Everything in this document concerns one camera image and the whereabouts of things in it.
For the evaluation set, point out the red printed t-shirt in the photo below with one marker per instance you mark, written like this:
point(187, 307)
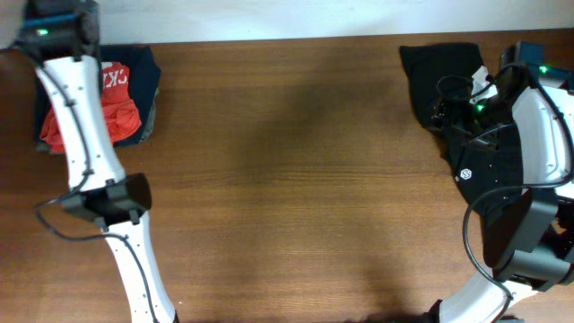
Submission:
point(120, 112)

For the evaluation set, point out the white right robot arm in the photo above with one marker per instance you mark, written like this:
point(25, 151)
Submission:
point(529, 247)

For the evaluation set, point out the black polo shirt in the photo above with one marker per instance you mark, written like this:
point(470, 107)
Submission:
point(474, 170)

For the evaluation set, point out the navy folded garment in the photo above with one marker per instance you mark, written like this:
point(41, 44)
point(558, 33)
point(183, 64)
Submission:
point(144, 72)

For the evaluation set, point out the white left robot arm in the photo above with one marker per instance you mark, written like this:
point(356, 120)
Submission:
point(62, 39)

